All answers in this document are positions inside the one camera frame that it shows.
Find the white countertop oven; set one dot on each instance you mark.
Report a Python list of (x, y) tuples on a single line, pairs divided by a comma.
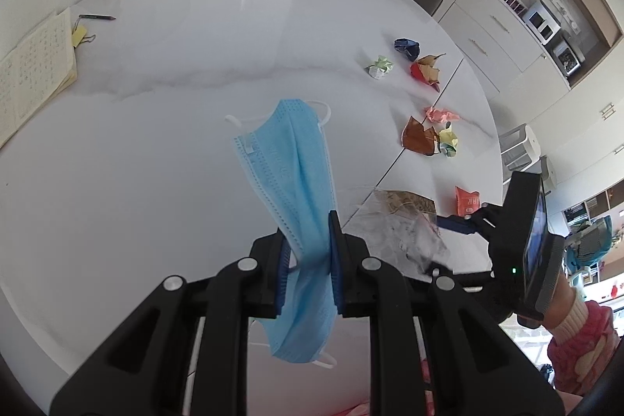
[(541, 21)]

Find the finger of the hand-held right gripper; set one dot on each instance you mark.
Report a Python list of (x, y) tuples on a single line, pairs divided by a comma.
[(453, 223), (473, 279)]

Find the open notebook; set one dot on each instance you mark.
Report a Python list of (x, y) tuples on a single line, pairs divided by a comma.
[(34, 74)]

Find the red snack packet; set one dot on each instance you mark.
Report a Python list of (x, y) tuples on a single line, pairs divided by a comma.
[(465, 200)]

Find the blue face mask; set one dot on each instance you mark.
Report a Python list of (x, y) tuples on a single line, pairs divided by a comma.
[(297, 162)]

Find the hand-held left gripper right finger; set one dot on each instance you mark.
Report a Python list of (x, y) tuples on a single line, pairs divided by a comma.
[(335, 262)]

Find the yellow binder clip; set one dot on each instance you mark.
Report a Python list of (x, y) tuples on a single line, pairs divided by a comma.
[(79, 36)]

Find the person's right forearm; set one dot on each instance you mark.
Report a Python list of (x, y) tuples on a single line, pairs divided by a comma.
[(580, 338)]

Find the crumpled yellow green paper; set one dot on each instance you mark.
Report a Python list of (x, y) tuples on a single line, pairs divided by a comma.
[(448, 143)]

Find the black pen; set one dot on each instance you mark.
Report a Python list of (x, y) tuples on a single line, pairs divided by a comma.
[(97, 16)]

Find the crumpled navy paper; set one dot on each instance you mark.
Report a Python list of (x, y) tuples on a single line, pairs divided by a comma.
[(407, 48)]

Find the crumpled red brown wrapper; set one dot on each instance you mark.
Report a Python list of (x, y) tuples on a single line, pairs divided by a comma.
[(425, 72)]

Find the clear plastic bag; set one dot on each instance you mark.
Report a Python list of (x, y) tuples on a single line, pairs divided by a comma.
[(409, 240)]

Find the silver countertop appliance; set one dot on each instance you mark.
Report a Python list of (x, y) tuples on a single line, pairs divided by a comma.
[(568, 57)]

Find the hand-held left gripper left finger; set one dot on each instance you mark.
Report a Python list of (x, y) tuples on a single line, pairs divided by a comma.
[(280, 272)]

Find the brown paper scrap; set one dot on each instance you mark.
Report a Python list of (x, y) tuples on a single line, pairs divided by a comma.
[(407, 201)]

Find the brown foil wrapper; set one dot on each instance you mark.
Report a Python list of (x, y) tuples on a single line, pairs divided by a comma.
[(417, 138)]

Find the white drawer cabinet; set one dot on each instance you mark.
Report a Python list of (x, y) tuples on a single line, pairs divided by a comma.
[(487, 30)]

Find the crumpled pink paper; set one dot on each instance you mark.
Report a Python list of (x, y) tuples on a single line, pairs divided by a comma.
[(438, 115)]

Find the crumpled green white paper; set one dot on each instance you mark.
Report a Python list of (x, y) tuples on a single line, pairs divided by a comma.
[(379, 68)]

